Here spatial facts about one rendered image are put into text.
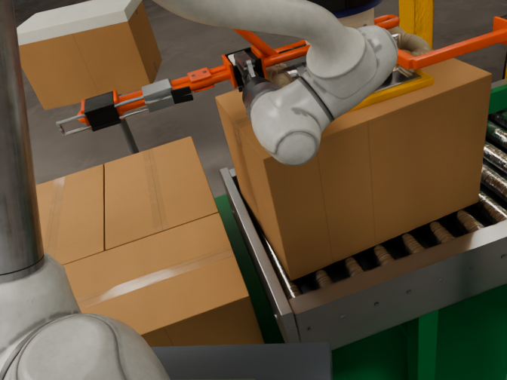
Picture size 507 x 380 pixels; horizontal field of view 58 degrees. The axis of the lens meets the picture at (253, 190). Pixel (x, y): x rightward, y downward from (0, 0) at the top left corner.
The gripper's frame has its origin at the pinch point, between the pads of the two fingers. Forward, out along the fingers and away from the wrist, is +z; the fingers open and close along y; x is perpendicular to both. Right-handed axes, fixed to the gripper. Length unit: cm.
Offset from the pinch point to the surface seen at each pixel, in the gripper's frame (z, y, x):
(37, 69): 141, 26, -77
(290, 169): -22.0, 17.3, 2.4
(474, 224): -26, 52, 50
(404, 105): -19.3, 12.4, 32.4
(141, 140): 200, 111, -48
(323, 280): -26, 52, 5
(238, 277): -14, 53, -16
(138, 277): 0, 53, -44
